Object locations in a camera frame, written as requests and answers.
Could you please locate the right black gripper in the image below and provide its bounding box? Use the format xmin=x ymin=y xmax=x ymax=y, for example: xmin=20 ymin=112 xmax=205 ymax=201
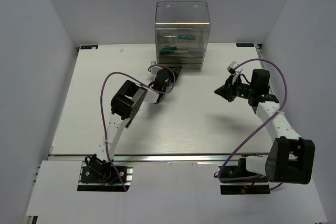
xmin=215 ymin=74 xmax=255 ymax=102

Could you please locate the long green handle screwdriver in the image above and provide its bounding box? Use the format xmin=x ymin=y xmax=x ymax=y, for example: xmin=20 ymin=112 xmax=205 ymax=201
xmin=159 ymin=46 xmax=192 ymax=55

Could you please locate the short green handle screwdriver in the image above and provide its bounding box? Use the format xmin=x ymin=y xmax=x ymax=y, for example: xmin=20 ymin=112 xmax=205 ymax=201
xmin=161 ymin=34 xmax=196 ymax=41

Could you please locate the clear plastic drawer cabinet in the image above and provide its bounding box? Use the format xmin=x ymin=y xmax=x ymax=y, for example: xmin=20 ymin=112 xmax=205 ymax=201
xmin=154 ymin=0 xmax=211 ymax=71

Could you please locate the silver wrench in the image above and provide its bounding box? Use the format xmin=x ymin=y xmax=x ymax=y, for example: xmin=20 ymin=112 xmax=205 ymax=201
xmin=159 ymin=62 xmax=202 ymax=68

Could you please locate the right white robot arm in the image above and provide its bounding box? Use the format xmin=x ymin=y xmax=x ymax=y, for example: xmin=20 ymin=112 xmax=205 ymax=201
xmin=215 ymin=69 xmax=315 ymax=185

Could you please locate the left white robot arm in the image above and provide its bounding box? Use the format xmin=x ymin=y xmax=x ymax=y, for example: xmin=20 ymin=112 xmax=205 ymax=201
xmin=85 ymin=61 xmax=182 ymax=182

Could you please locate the blue label right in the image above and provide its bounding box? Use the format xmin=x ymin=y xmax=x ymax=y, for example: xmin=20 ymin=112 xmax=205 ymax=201
xmin=236 ymin=42 xmax=254 ymax=48

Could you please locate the blue label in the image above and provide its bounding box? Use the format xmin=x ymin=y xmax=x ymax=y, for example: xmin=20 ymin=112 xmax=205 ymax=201
xmin=236 ymin=42 xmax=254 ymax=48
xmin=80 ymin=45 xmax=98 ymax=50

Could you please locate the small black green screwdriver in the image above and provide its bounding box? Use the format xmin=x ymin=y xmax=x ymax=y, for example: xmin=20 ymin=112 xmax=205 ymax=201
xmin=125 ymin=119 xmax=132 ymax=129

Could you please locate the blue label left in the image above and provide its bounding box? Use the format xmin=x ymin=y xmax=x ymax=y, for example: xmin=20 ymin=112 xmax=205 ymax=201
xmin=80 ymin=45 xmax=98 ymax=50

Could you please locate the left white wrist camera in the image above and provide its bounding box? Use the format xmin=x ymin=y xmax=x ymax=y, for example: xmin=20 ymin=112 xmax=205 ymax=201
xmin=148 ymin=61 xmax=162 ymax=76

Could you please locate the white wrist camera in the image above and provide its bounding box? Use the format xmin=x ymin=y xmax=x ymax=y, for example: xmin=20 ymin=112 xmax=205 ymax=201
xmin=227 ymin=61 xmax=243 ymax=84
xmin=148 ymin=61 xmax=162 ymax=76

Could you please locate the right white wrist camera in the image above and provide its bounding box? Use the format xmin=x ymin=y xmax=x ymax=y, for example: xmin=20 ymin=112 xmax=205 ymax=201
xmin=227 ymin=61 xmax=243 ymax=84

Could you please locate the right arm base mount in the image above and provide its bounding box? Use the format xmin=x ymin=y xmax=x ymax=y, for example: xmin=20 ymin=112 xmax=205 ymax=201
xmin=219 ymin=154 xmax=270 ymax=195

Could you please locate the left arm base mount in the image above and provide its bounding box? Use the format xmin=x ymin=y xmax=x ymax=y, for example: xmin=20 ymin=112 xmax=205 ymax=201
xmin=77 ymin=155 xmax=132 ymax=192

